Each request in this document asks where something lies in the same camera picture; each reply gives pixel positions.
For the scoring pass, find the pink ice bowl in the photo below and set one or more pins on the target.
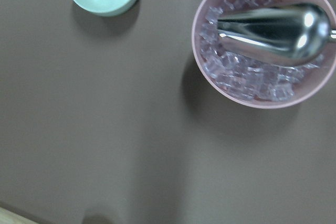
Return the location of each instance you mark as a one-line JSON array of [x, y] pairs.
[[250, 82]]

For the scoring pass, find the steel ice scoop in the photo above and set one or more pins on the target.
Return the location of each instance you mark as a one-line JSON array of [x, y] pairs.
[[285, 35]]

